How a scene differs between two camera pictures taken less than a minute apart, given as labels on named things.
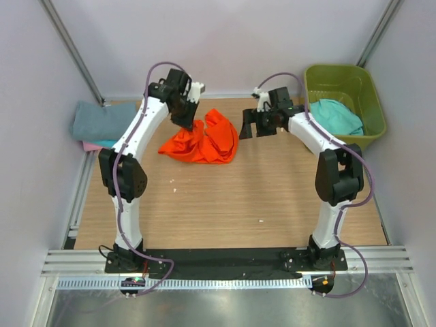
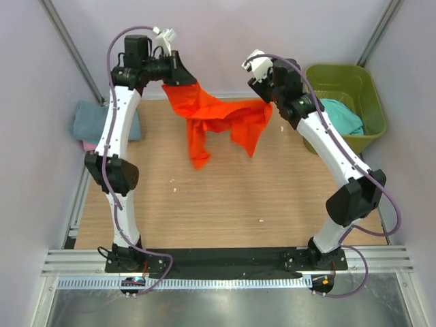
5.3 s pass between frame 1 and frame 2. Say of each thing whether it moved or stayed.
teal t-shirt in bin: stayed
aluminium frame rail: stayed
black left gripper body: moved
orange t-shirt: moved
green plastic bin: stayed
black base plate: stayed
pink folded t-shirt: stayed
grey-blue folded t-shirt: stayed
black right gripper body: moved
